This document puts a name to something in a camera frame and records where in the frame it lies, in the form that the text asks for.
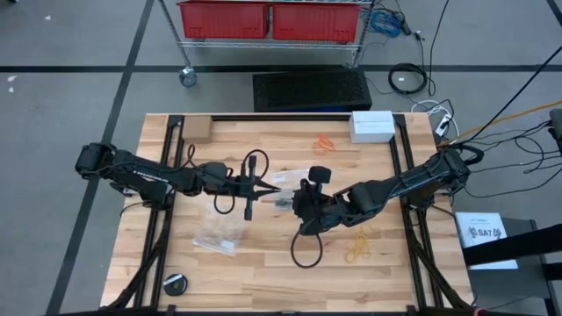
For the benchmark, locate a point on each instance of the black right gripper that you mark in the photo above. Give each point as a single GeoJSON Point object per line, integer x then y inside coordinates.
{"type": "Point", "coordinates": [318, 210]}

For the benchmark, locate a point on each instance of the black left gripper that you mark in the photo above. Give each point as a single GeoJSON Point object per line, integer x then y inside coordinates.
{"type": "Point", "coordinates": [219, 180]}

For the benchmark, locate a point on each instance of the wide black rubber band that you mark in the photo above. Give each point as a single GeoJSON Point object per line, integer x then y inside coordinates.
{"type": "Point", "coordinates": [279, 204]}
{"type": "Point", "coordinates": [289, 202]}

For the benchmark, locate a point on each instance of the yellow rubber band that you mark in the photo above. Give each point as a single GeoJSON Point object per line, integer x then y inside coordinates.
{"type": "Point", "coordinates": [361, 246]}
{"type": "Point", "coordinates": [351, 256]}

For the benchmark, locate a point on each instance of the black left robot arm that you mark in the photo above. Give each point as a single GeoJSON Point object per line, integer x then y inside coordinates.
{"type": "Point", "coordinates": [145, 173]}

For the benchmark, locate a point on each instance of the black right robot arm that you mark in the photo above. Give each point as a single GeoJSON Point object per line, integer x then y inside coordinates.
{"type": "Point", "coordinates": [417, 175]}

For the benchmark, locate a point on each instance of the brown cardboard box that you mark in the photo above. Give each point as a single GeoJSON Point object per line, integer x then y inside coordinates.
{"type": "Point", "coordinates": [197, 127]}

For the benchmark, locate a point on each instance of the white box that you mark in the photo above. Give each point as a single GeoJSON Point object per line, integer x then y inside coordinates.
{"type": "Point", "coordinates": [372, 127]}

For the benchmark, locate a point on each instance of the black round tape roll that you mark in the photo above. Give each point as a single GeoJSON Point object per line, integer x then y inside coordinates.
{"type": "Point", "coordinates": [175, 284]}

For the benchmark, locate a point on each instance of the white power strip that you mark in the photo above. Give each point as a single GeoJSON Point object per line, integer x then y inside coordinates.
{"type": "Point", "coordinates": [443, 125]}

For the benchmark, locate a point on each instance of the red plastic storage bin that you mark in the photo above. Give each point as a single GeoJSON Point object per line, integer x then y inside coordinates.
{"type": "Point", "coordinates": [224, 19]}
{"type": "Point", "coordinates": [316, 22]}

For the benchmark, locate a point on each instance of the white SA7 booklet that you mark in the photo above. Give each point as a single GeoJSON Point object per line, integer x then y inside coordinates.
{"type": "Point", "coordinates": [483, 246]}

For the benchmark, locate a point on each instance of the grey side table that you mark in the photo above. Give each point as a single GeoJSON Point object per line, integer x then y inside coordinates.
{"type": "Point", "coordinates": [505, 285]}

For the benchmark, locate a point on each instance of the black bar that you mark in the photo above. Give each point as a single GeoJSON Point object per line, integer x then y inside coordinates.
{"type": "Point", "coordinates": [527, 243]}

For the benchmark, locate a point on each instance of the black aluminium table frame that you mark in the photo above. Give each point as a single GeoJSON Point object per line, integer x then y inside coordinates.
{"type": "Point", "coordinates": [285, 117]}

